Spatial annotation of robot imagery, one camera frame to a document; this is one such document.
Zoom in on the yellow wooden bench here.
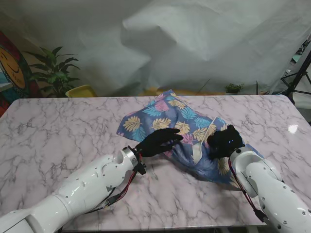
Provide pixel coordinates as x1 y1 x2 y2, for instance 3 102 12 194
139 87 226 97

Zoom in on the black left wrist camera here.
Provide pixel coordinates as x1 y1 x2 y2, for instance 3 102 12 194
135 161 147 175

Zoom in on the red black left arm cable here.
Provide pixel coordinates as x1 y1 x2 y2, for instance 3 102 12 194
85 155 146 214

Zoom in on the red black right arm cable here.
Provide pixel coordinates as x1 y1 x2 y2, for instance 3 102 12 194
227 157 265 223

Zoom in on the yellow chair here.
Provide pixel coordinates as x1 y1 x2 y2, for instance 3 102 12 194
65 84 99 98

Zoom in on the large green potted plant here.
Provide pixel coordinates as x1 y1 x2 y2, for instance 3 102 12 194
24 46 81 98

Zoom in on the white backdrop sheet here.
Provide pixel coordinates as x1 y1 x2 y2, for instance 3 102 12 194
0 0 311 97

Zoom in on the blue leaf-print pillowcase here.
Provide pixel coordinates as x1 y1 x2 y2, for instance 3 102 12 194
116 89 264 192

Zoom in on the red black arm cable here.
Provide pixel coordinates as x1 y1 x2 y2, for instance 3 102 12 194
85 155 146 214
227 157 265 223

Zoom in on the small green plant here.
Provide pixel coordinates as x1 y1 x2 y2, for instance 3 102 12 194
225 83 245 95

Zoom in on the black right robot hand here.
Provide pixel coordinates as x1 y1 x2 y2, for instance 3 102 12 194
206 124 244 160

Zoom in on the colourful smiley face mural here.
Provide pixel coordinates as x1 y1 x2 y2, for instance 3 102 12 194
0 30 37 117

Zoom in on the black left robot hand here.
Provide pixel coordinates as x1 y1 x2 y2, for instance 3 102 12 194
135 128 184 158

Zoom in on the black tripod stand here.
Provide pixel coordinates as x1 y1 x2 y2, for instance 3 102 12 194
280 33 311 105

